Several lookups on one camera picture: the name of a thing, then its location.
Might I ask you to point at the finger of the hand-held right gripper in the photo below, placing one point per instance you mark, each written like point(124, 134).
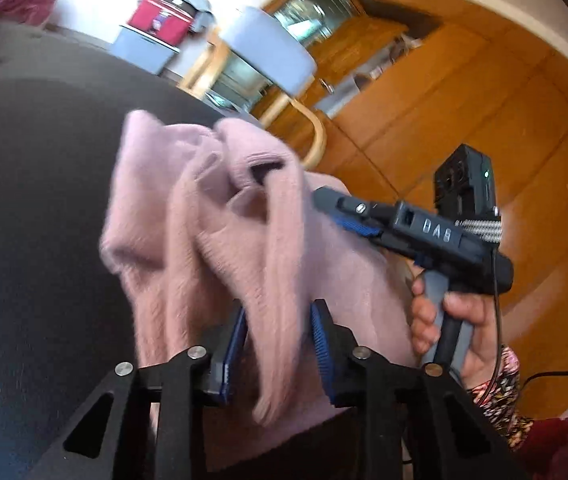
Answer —
point(343, 205)

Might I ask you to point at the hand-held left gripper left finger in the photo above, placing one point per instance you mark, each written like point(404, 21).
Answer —
point(236, 340)

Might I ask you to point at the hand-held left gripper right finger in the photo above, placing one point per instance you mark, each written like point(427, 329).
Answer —
point(320, 340)

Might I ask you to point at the pink knit sweater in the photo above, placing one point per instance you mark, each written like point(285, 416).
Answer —
point(174, 240)

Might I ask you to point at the person's right forearm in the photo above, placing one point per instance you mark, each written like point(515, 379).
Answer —
point(506, 405)

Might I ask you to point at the person's right hand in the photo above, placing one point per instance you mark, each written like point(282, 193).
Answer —
point(473, 310)

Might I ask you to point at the grey cushioned wooden chair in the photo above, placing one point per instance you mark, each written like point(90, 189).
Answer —
point(269, 45)

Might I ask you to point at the red glossy bag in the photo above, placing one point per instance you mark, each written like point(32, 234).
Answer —
point(563, 440)

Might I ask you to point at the grey storage box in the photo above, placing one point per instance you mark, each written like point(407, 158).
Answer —
point(139, 47)

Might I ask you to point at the red box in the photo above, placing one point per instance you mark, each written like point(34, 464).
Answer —
point(156, 15)

